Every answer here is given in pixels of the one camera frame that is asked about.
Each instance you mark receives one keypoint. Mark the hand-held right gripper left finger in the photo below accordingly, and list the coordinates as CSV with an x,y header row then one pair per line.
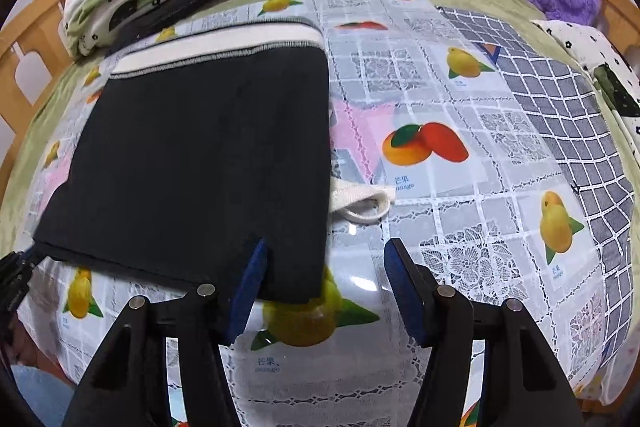
x,y
247,292

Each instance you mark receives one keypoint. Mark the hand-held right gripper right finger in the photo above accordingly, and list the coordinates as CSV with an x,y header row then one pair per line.
x,y
405,292

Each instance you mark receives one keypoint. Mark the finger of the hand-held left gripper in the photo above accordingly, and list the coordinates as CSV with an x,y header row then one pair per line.
x,y
33,255

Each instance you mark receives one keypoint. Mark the black pants with white waistband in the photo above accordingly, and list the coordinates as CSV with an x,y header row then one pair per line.
x,y
200,157

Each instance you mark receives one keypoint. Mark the person's blue jeans leg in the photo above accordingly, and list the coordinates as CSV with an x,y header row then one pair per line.
x,y
40,397

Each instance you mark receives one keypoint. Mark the fruit print lace tablecloth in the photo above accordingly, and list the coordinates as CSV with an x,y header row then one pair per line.
x,y
450,117

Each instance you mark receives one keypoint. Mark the white floral pillow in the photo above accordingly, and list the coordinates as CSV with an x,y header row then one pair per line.
x,y
585,44

